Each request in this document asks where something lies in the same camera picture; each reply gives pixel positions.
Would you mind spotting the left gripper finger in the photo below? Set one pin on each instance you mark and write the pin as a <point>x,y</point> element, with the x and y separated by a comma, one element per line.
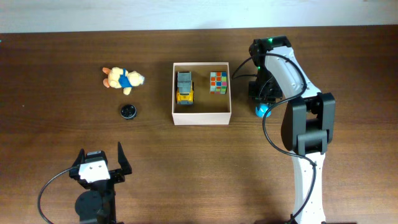
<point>123,162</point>
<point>80,158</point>

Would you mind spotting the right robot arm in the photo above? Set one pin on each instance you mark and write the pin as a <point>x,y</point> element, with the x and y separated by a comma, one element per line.
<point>308,123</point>

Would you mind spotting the beige cardboard box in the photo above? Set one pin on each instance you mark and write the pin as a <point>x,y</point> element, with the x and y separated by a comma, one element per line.
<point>207,109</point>

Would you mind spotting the black round speaker puck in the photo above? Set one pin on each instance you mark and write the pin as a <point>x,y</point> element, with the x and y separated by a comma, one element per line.
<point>128,112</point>

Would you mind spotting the yellow grey toy truck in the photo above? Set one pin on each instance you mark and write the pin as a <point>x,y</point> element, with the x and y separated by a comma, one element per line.
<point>185,91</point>

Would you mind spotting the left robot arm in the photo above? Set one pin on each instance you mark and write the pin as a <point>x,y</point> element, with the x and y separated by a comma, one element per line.
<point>97,205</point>

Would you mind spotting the multicoloured puzzle cube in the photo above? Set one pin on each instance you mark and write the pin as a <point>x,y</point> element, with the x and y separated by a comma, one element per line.
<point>218,83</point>

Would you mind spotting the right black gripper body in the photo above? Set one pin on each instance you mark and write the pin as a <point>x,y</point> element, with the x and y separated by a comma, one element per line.
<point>265,95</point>

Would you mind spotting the yellow plush bear toy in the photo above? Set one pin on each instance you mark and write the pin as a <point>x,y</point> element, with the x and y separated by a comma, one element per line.
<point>120,78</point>

